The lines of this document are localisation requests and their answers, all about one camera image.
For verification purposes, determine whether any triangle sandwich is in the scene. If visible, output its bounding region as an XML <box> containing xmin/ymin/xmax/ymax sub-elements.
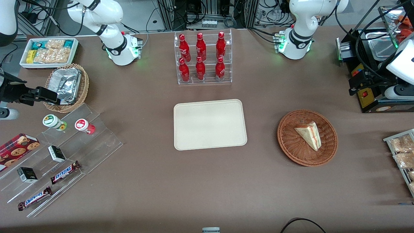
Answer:
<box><xmin>294</xmin><ymin>121</ymin><xmax>322</xmax><ymax>152</ymax></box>

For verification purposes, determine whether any silver foil container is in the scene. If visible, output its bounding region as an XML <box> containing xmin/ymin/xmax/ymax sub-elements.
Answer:
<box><xmin>47</xmin><ymin>68</ymin><xmax>82</xmax><ymax>105</ymax></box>

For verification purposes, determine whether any red cola bottle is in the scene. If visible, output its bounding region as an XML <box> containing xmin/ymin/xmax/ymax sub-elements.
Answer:
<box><xmin>179</xmin><ymin>34</ymin><xmax>191</xmax><ymax>62</ymax></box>
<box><xmin>215</xmin><ymin>56</ymin><xmax>226</xmax><ymax>82</ymax></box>
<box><xmin>216</xmin><ymin>31</ymin><xmax>226</xmax><ymax>61</ymax></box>
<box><xmin>179</xmin><ymin>57</ymin><xmax>191</xmax><ymax>82</ymax></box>
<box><xmin>195</xmin><ymin>56</ymin><xmax>206</xmax><ymax>81</ymax></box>
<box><xmin>196</xmin><ymin>32</ymin><xmax>207</xmax><ymax>61</ymax></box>

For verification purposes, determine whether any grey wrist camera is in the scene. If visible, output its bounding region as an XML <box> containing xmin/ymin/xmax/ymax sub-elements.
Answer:
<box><xmin>0</xmin><ymin>108</ymin><xmax>19</xmax><ymax>121</ymax></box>
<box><xmin>384</xmin><ymin>84</ymin><xmax>414</xmax><ymax>100</ymax></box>

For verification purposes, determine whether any clear acrylic bottle rack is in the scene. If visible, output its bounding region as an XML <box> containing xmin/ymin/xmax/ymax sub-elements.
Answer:
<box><xmin>174</xmin><ymin>29</ymin><xmax>233</xmax><ymax>85</ymax></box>

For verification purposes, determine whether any brown round wicker basket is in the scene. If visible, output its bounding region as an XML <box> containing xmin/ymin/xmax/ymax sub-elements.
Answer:
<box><xmin>277</xmin><ymin>109</ymin><xmax>339</xmax><ymax>167</ymax></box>

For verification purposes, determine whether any orange fried food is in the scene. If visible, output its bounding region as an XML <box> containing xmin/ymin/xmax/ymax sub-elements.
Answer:
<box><xmin>395</xmin><ymin>15</ymin><xmax>414</xmax><ymax>43</ymax></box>

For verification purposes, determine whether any black cable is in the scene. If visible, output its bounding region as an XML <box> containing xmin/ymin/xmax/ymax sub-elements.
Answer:
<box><xmin>279</xmin><ymin>217</ymin><xmax>327</xmax><ymax>233</ymax></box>

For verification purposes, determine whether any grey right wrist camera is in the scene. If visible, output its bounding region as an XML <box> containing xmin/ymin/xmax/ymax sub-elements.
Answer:
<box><xmin>0</xmin><ymin>108</ymin><xmax>19</xmax><ymax>121</ymax></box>

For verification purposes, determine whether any light tan wicker basket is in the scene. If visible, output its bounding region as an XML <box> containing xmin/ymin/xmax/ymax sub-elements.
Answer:
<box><xmin>43</xmin><ymin>63</ymin><xmax>90</xmax><ymax>113</ymax></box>

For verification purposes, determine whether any clear acrylic step display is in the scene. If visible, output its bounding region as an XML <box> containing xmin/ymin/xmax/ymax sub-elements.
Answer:
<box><xmin>0</xmin><ymin>103</ymin><xmax>124</xmax><ymax>218</ymax></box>

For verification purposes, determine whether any small black carton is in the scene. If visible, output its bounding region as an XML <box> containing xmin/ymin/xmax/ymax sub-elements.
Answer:
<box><xmin>16</xmin><ymin>167</ymin><xmax>38</xmax><ymax>183</ymax></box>
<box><xmin>48</xmin><ymin>145</ymin><xmax>66</xmax><ymax>163</ymax></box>

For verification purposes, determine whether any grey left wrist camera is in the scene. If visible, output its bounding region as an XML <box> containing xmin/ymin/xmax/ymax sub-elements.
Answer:
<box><xmin>384</xmin><ymin>84</ymin><xmax>414</xmax><ymax>100</ymax></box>

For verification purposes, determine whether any white rectangular snack bin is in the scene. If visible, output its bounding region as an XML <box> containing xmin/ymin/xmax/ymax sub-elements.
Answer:
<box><xmin>19</xmin><ymin>37</ymin><xmax>79</xmax><ymax>70</ymax></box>

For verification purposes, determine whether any red tartan cookie box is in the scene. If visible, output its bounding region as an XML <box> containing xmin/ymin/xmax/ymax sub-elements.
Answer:
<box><xmin>0</xmin><ymin>133</ymin><xmax>40</xmax><ymax>172</ymax></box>

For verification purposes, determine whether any black food warmer machine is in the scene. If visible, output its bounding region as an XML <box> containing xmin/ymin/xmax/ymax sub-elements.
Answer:
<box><xmin>336</xmin><ymin>5</ymin><xmax>414</xmax><ymax>114</ymax></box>

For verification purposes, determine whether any large clear cracker bag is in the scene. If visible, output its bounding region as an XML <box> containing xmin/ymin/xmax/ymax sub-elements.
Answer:
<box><xmin>34</xmin><ymin>48</ymin><xmax>72</xmax><ymax>64</ymax></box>

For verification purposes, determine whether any aluminium frame rack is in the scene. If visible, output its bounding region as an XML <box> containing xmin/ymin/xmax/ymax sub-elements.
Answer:
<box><xmin>157</xmin><ymin>0</ymin><xmax>259</xmax><ymax>31</ymax></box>

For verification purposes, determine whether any red lid yoghurt cup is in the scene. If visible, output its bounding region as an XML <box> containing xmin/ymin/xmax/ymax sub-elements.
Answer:
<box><xmin>74</xmin><ymin>118</ymin><xmax>96</xmax><ymax>135</ymax></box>

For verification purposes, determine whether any small clear cracker bag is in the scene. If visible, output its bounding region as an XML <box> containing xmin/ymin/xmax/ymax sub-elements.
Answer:
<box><xmin>45</xmin><ymin>39</ymin><xmax>65</xmax><ymax>50</ymax></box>

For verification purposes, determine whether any grey wire rack tray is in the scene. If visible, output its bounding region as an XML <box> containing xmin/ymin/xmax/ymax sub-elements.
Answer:
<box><xmin>383</xmin><ymin>128</ymin><xmax>414</xmax><ymax>198</ymax></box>

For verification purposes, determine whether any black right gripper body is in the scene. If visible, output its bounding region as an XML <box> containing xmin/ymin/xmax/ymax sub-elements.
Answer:
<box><xmin>0</xmin><ymin>73</ymin><xmax>28</xmax><ymax>104</ymax></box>

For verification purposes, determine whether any beige plastic tray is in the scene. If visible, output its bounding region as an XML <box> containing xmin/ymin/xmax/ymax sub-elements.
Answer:
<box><xmin>173</xmin><ymin>99</ymin><xmax>248</xmax><ymax>151</ymax></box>

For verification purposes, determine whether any green lid yoghurt cup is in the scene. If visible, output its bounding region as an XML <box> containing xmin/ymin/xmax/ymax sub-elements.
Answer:
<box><xmin>42</xmin><ymin>114</ymin><xmax>68</xmax><ymax>131</ymax></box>

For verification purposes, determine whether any snickers chocolate bar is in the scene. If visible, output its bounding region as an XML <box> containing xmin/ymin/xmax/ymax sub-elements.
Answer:
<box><xmin>17</xmin><ymin>186</ymin><xmax>52</xmax><ymax>211</ymax></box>
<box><xmin>50</xmin><ymin>161</ymin><xmax>82</xmax><ymax>185</ymax></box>

